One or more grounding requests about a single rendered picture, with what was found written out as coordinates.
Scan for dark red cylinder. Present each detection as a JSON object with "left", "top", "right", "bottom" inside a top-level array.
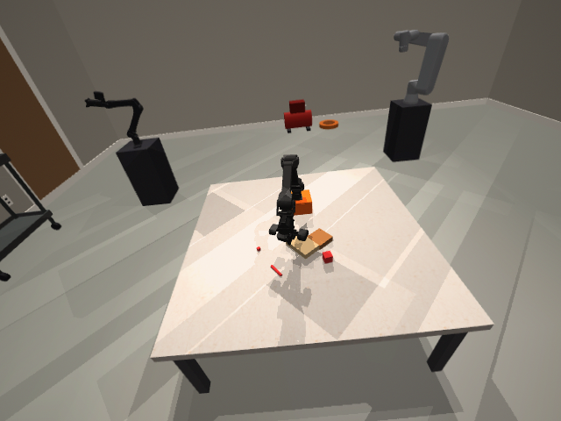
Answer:
[{"left": 270, "top": 265, "right": 282, "bottom": 276}]

